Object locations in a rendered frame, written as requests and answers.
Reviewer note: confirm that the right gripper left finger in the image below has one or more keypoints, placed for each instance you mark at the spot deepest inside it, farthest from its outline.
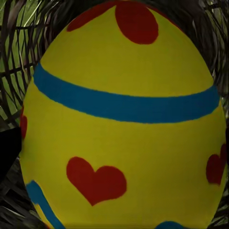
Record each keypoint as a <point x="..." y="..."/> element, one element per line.
<point x="10" y="146"/>

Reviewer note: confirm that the wicker basket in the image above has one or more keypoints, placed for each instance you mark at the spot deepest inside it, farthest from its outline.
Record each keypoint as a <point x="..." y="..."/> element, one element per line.
<point x="47" y="28"/>

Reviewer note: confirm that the easter egg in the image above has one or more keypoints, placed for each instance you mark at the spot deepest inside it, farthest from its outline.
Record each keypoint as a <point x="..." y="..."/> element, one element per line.
<point x="122" y="125"/>

